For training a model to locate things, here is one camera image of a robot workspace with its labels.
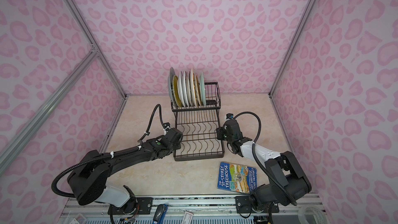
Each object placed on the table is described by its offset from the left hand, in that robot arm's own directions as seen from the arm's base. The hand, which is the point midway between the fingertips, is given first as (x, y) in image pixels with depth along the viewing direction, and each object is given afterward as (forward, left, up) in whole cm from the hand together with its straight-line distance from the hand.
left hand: (178, 139), depth 88 cm
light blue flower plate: (+13, -15, +27) cm, 33 cm away
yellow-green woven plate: (+14, -1, +25) cm, 28 cm away
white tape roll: (-35, -64, -4) cm, 73 cm away
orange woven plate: (+12, -12, +26) cm, 31 cm away
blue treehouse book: (-20, -31, -5) cm, 38 cm away
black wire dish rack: (+12, -11, -6) cm, 18 cm away
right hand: (+5, -23, +2) cm, 24 cm away
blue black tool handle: (-35, +5, -2) cm, 35 cm away
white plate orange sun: (+10, -6, +27) cm, 29 cm away
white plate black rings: (+11, -4, +28) cm, 30 cm away
